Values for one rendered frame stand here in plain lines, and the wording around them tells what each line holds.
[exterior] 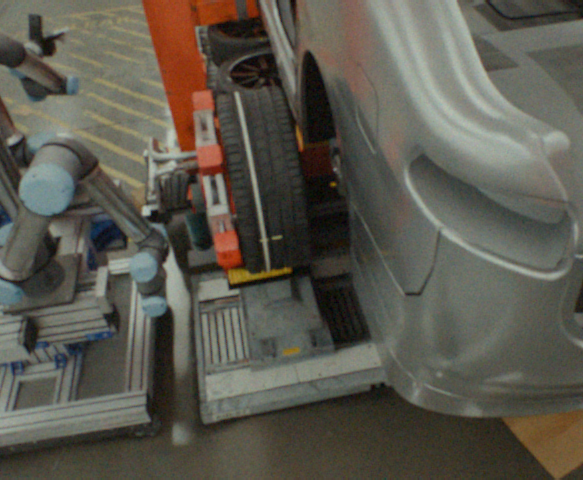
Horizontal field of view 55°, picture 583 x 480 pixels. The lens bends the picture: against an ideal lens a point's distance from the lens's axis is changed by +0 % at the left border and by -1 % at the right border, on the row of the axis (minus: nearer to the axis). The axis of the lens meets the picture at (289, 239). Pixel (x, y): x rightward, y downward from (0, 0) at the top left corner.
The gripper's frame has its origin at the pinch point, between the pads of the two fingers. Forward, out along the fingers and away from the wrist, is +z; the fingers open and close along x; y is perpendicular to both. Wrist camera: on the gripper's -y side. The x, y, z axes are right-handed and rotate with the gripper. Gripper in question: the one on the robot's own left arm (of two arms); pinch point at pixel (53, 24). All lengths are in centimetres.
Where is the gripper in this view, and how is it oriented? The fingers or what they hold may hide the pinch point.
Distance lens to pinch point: 268.0
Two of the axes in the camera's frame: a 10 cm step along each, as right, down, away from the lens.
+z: 1.1, -6.9, 7.1
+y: -0.6, 7.1, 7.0
